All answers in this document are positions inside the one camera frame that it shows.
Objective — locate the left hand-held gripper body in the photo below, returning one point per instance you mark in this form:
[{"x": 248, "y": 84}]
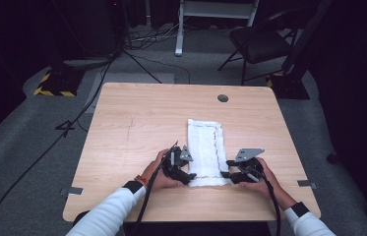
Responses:
[{"x": 175, "y": 160}]

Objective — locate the white towel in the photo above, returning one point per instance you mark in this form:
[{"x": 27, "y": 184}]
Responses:
[{"x": 207, "y": 154}]

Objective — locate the white desk frame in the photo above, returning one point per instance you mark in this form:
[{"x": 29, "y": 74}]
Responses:
[{"x": 214, "y": 10}]

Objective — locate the black slanted stand column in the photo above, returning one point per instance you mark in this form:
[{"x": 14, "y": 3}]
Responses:
[{"x": 305, "y": 39}]

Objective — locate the black yellow striped base plate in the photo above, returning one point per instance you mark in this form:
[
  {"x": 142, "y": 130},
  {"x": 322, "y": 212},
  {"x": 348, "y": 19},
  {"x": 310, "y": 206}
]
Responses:
[
  {"x": 289, "y": 87},
  {"x": 58, "y": 85}
]

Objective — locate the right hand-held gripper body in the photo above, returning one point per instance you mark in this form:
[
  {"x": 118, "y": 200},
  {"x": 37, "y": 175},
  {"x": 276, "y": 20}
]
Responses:
[{"x": 250, "y": 164}]

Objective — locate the grey table grommet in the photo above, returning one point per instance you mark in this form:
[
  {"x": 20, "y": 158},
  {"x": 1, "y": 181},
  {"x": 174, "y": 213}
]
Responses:
[{"x": 222, "y": 98}]

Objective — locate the person's left hand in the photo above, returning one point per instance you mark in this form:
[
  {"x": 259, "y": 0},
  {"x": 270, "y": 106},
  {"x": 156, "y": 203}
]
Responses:
[{"x": 158, "y": 177}]

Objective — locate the black folding chair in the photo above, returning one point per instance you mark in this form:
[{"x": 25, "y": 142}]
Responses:
[{"x": 258, "y": 44}]

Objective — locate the grey tape piece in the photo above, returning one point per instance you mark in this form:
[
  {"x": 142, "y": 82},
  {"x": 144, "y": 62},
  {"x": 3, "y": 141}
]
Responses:
[
  {"x": 307, "y": 184},
  {"x": 71, "y": 191}
]

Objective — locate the person's right hand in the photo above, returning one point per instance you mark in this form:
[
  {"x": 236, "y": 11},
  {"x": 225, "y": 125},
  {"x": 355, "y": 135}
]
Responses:
[{"x": 266, "y": 183}]

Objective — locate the black equipment cabinet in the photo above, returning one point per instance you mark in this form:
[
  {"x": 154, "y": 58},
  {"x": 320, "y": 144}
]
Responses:
[{"x": 92, "y": 29}]

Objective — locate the small black round object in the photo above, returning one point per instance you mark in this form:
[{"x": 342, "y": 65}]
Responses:
[{"x": 332, "y": 158}]

